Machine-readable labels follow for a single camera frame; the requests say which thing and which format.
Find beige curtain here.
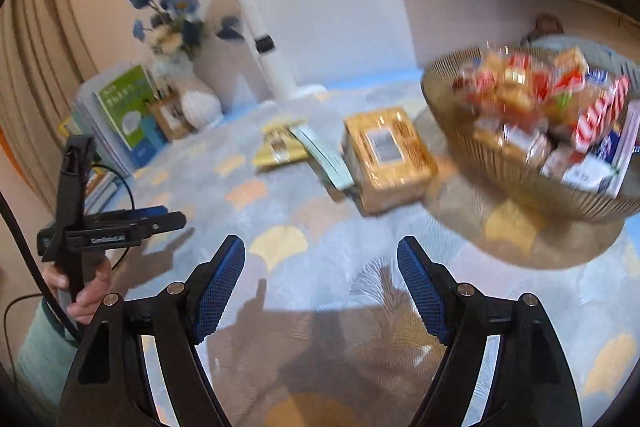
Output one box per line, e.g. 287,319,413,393
0,0,103,220

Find white ribbed vase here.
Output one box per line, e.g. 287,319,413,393
152,54,224,130

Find bamboo pen holder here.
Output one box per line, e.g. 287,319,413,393
148,94,194,143

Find person's left forearm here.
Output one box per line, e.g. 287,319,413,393
14,297,87,414

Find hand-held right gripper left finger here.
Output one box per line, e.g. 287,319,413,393
55,234,246,427

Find person's left hand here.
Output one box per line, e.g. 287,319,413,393
40,257,114,326

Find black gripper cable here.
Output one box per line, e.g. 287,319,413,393
90,163,137,271
0,194,85,344

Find yellow cake packet white label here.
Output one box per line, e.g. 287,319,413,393
342,105,440,217

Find green snack packet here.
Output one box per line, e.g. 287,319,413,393
288,119,357,203

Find small brown figurine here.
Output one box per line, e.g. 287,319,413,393
520,13,566,46

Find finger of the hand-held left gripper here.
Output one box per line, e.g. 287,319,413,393
135,212,188,240
92,205,170,224

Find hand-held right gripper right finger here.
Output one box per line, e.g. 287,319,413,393
396,235,583,427

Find pile of mixed snacks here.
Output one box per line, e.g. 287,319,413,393
452,44,640,198

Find white desk lamp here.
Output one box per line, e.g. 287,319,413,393
138,0,329,103

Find ribbed glass bowl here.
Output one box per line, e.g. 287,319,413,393
420,41,640,224

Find blue and white flowers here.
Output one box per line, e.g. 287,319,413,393
120,0,246,60

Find small yellow snack packet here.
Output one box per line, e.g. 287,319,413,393
252,119,309,170

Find green cover book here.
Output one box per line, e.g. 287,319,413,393
94,65,169,153

